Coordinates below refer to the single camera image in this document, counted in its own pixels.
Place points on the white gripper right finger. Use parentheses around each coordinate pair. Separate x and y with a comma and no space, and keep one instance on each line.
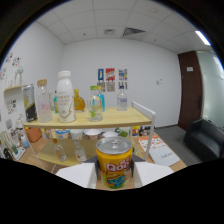
(151,172)

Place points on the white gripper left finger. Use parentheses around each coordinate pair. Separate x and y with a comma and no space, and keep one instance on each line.
(78,175)

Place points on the yellow drink can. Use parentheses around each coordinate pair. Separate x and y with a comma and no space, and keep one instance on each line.
(114,163)

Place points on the white notebook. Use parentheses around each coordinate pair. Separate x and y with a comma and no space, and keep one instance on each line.
(165,156)

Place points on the clear bottle with red label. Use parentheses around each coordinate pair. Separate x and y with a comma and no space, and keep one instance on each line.
(80,153)

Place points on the orange booklet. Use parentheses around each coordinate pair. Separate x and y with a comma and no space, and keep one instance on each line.
(151,142)

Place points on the dark small bottles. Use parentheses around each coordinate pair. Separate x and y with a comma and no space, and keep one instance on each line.
(145,131)

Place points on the blue rimmed paper bowl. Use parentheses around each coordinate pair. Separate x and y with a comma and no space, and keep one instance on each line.
(62,134)

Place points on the patterned white bowl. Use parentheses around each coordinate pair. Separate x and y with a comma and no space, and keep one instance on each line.
(91,133)

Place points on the white bottle with red cap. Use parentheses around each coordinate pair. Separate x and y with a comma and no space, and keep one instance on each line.
(135,131)

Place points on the white mug with green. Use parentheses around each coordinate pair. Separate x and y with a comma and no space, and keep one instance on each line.
(124,132)

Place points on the small white bowl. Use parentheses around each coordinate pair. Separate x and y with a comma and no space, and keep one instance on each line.
(110,134)

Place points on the black armchair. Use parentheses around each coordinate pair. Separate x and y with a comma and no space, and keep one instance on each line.
(205,140)

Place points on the white two-tier wooden shelf rack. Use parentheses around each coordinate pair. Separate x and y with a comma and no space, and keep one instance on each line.
(113,118)

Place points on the amber liquid bottle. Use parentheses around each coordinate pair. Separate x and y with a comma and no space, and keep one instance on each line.
(79,103)

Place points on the small teal bottle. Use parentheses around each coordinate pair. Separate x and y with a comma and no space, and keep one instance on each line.
(55,103)

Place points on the large white milk bottle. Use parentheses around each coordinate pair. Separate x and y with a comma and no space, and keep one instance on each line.
(65,100)

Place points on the clear bottle with blue cap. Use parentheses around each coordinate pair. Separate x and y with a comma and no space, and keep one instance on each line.
(122,100)

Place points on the blue bottle with yellow cap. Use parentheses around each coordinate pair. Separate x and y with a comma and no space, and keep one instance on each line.
(103,100)

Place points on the glass jar with wooden lid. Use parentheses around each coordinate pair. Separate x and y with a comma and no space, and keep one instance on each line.
(44,103)

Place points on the black and silver can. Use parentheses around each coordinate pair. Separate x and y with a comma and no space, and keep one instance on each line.
(30,105)

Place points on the dark brown door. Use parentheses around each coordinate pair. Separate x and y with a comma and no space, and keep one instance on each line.
(190,90)

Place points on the white figurine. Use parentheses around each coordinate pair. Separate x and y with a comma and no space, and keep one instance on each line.
(19,75)

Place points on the ceiling air vent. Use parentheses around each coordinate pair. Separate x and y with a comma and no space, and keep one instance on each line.
(133,31)

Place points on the ceiling light panel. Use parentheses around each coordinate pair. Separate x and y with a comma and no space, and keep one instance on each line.
(202,37)

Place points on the multicolour wall poster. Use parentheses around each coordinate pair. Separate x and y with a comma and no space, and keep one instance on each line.
(122,74)

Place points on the blue wall poster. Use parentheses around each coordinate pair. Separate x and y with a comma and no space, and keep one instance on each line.
(100,74)

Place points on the wooden wall shelf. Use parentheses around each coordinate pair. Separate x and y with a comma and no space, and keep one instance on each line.
(13,89)

